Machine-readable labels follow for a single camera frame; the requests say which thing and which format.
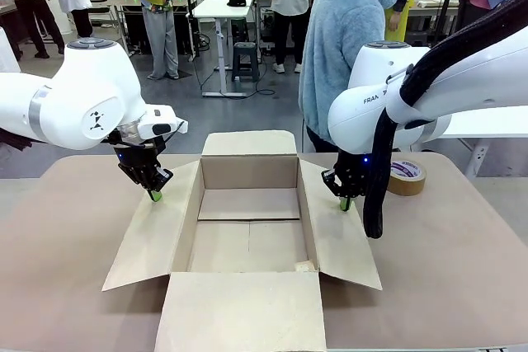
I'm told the person in plaid shirt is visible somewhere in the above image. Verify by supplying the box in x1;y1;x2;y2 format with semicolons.
0;0;66;59

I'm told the black left arm cable sleeve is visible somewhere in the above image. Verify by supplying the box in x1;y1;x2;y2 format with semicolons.
0;127;34;150

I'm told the white standing desk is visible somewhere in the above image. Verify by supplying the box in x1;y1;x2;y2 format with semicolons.
191;0;255;98

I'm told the black right arm cable sleeve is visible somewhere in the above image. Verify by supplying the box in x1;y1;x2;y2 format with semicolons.
362;0;528;240

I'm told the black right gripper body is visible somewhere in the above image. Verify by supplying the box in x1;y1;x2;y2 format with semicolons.
335;152;369;182

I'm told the brown packing tape roll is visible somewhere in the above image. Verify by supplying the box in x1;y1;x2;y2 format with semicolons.
386;159;427;198

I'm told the grey plastic stool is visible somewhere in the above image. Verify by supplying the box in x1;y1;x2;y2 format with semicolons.
231;41;262;82

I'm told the brown cardboard box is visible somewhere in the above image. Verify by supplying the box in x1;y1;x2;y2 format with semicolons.
101;129;383;352

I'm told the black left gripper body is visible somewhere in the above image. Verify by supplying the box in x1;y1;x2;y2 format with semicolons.
111;136;165;172

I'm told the mannequin in yellow vest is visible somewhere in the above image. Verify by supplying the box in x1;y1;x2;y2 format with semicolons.
122;0;185;80

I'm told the person in blue fleece jacket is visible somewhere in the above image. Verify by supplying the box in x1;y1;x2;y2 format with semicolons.
297;0;402;153

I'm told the black stand pole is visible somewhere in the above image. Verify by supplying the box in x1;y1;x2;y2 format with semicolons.
431;0;463;47

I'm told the black arm cable sleeve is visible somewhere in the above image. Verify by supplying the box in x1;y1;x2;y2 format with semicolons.
0;127;34;150
362;0;528;240

